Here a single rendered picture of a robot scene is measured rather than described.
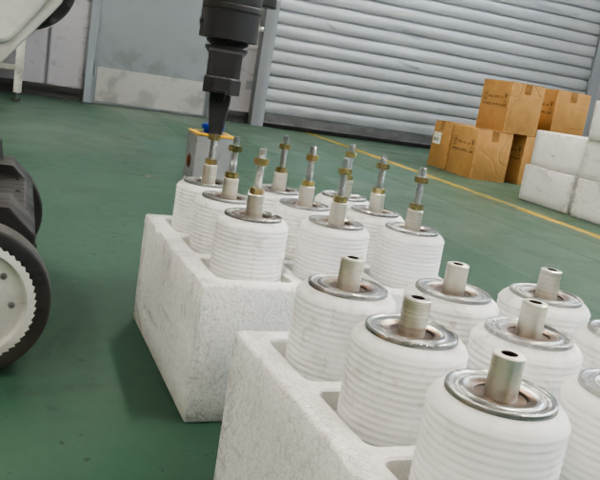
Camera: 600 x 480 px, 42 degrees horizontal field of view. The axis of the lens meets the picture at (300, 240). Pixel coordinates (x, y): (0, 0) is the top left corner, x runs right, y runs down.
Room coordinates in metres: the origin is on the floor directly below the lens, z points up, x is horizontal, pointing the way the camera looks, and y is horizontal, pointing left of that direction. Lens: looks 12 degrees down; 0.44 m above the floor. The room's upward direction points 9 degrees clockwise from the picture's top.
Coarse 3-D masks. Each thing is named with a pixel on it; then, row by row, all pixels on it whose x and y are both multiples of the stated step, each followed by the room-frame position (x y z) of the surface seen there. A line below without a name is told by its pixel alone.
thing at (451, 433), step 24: (432, 384) 0.50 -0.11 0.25; (432, 408) 0.48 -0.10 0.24; (456, 408) 0.47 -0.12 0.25; (432, 432) 0.47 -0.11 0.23; (456, 432) 0.46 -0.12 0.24; (480, 432) 0.45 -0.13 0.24; (504, 432) 0.45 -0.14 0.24; (528, 432) 0.45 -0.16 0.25; (552, 432) 0.46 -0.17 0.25; (432, 456) 0.47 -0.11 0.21; (456, 456) 0.46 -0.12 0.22; (480, 456) 0.45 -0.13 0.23; (504, 456) 0.45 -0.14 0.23; (528, 456) 0.45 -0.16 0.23; (552, 456) 0.46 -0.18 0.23
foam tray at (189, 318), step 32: (160, 224) 1.18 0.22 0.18; (160, 256) 1.11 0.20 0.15; (192, 256) 1.01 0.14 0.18; (160, 288) 1.09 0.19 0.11; (192, 288) 0.93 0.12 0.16; (224, 288) 0.90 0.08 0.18; (256, 288) 0.92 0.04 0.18; (288, 288) 0.93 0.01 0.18; (160, 320) 1.06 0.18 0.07; (192, 320) 0.91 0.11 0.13; (224, 320) 0.90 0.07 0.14; (256, 320) 0.92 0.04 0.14; (288, 320) 0.94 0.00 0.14; (160, 352) 1.04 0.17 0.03; (192, 352) 0.89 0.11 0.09; (224, 352) 0.91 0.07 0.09; (192, 384) 0.89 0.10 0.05; (224, 384) 0.91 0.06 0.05; (192, 416) 0.89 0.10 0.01
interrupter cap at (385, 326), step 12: (372, 324) 0.60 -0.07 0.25; (384, 324) 0.61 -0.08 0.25; (396, 324) 0.62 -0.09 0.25; (432, 324) 0.63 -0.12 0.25; (384, 336) 0.57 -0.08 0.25; (396, 336) 0.58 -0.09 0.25; (408, 336) 0.59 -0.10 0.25; (432, 336) 0.60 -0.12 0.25; (444, 336) 0.60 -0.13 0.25; (456, 336) 0.60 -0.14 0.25; (420, 348) 0.56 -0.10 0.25; (432, 348) 0.57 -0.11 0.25; (444, 348) 0.57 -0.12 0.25
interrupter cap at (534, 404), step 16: (448, 384) 0.49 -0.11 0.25; (464, 384) 0.50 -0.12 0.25; (480, 384) 0.51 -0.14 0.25; (528, 384) 0.52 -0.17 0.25; (464, 400) 0.47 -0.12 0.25; (480, 400) 0.47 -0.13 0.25; (528, 400) 0.49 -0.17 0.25; (544, 400) 0.49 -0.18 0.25; (512, 416) 0.46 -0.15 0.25; (528, 416) 0.46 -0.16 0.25; (544, 416) 0.46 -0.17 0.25
